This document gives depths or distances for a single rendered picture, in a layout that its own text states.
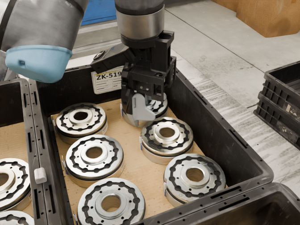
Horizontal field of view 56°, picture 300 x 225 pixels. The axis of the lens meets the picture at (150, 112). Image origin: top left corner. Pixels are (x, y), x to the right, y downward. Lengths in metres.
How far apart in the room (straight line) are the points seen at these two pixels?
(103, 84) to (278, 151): 0.47
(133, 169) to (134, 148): 0.05
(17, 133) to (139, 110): 0.27
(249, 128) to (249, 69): 1.73
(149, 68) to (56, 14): 0.18
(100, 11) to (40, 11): 2.09
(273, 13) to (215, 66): 0.87
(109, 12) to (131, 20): 2.08
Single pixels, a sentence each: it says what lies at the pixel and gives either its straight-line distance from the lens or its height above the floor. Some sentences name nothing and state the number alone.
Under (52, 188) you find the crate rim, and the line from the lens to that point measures 0.40.
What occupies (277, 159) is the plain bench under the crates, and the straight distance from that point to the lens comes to 0.78.
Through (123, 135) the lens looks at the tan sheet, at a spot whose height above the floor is 0.83.
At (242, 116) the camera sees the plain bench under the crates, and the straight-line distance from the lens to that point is 0.88.
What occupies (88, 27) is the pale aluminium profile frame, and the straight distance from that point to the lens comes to 2.47.
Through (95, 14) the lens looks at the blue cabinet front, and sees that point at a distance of 2.48.
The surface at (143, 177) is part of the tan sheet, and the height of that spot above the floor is 0.83.
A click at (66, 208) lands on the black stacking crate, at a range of 0.51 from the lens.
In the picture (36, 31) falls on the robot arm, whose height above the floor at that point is 1.10.
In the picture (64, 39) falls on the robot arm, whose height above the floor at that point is 1.08.
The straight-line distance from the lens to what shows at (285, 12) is 3.18.
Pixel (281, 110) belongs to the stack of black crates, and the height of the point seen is 0.48.
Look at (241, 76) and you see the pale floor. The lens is 2.44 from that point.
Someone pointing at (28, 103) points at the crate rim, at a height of 0.93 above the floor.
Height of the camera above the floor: 1.24
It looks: 40 degrees down
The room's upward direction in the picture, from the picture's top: straight up
